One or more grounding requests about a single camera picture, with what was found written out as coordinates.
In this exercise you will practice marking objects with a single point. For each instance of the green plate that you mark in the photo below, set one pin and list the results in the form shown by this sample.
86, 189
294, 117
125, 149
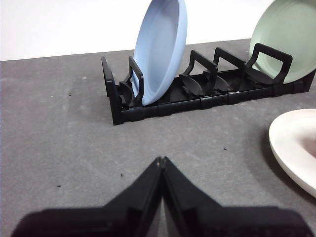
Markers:
284, 29

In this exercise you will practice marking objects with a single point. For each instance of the cream yellow plate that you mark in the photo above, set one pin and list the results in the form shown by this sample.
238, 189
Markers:
284, 138

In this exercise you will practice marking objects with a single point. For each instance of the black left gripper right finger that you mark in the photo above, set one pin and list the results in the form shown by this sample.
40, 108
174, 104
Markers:
197, 214

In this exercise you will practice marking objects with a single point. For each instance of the black plate rack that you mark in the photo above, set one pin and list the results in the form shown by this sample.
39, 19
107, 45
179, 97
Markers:
214, 100

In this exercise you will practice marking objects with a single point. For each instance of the blue plate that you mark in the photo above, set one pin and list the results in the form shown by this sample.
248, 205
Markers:
158, 49

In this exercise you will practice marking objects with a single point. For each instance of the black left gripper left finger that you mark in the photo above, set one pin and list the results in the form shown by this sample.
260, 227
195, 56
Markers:
128, 212

